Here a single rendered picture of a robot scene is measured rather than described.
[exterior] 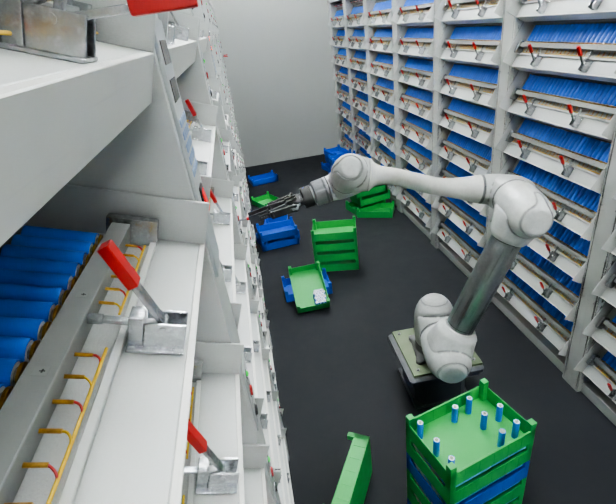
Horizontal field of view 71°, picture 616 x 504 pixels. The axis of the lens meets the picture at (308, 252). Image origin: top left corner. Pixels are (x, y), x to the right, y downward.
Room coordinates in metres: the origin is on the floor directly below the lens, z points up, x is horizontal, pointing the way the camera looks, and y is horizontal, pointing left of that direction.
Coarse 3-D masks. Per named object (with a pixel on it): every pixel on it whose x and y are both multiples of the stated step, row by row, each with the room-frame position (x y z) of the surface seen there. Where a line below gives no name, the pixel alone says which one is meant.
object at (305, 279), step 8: (312, 264) 2.38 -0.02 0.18; (296, 272) 2.39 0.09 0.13; (304, 272) 2.38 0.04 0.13; (312, 272) 2.38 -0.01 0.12; (320, 272) 2.34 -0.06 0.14; (296, 280) 2.33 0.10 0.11; (304, 280) 2.33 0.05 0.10; (312, 280) 2.32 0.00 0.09; (320, 280) 2.32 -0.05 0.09; (296, 288) 2.28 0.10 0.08; (304, 288) 2.27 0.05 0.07; (312, 288) 2.27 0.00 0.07; (320, 288) 2.26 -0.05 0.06; (296, 296) 2.23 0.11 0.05; (304, 296) 2.22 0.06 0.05; (312, 296) 2.22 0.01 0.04; (296, 304) 2.13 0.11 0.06; (304, 304) 2.17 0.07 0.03; (312, 304) 2.17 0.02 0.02; (320, 304) 2.11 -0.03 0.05; (328, 304) 2.13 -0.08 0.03
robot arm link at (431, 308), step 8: (424, 296) 1.46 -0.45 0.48; (432, 296) 1.45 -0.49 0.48; (440, 296) 1.44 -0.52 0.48; (424, 304) 1.41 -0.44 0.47; (432, 304) 1.39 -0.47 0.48; (440, 304) 1.38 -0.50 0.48; (448, 304) 1.39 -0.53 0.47; (416, 312) 1.42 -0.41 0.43; (424, 312) 1.38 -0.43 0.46; (432, 312) 1.37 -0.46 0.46; (440, 312) 1.36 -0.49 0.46; (448, 312) 1.36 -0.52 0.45; (416, 320) 1.42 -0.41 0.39; (424, 320) 1.36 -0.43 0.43; (432, 320) 1.35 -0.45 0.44; (416, 328) 1.40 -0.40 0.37; (424, 328) 1.34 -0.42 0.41; (416, 336) 1.42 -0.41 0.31
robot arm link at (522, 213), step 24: (504, 192) 1.25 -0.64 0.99; (528, 192) 1.18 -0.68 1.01; (504, 216) 1.18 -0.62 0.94; (528, 216) 1.11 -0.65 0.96; (552, 216) 1.12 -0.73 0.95; (504, 240) 1.17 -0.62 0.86; (528, 240) 1.15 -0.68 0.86; (480, 264) 1.21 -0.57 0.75; (504, 264) 1.17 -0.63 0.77; (480, 288) 1.18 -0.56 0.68; (456, 312) 1.22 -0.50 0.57; (480, 312) 1.18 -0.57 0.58; (432, 336) 1.24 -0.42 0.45; (456, 336) 1.18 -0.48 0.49; (432, 360) 1.17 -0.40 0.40; (456, 360) 1.13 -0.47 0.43
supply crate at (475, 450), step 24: (480, 384) 0.97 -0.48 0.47; (432, 408) 0.91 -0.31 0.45; (480, 408) 0.93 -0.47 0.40; (504, 408) 0.89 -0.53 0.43; (408, 432) 0.87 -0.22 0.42; (432, 432) 0.87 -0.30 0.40; (456, 432) 0.86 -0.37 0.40; (480, 432) 0.85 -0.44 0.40; (528, 432) 0.79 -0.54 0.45; (432, 456) 0.76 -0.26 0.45; (456, 456) 0.78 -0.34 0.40; (480, 456) 0.77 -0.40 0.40; (504, 456) 0.76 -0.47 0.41; (456, 480) 0.70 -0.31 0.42
